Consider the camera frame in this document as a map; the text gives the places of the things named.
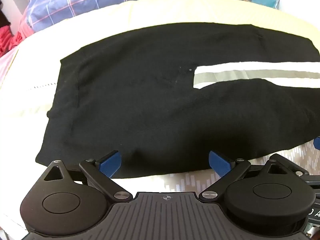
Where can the white grey patterned sheet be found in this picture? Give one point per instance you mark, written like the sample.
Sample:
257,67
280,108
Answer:
185,182

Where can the pink cloth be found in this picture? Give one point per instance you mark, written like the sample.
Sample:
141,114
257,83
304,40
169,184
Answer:
25,26

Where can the yellow patterned bed sheet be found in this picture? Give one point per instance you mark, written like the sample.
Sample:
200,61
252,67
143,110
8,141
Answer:
155,10

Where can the black pants with striped sides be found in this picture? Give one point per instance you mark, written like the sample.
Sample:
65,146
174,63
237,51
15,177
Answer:
140,100

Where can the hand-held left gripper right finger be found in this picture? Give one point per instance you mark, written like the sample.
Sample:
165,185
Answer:
220,163

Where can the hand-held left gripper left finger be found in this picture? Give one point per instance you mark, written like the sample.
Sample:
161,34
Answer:
110,163

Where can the red cloth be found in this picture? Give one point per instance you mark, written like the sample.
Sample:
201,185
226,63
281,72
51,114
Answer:
11,41

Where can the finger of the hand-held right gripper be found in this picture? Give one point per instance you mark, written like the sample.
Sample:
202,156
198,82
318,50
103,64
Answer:
317,143
292,165

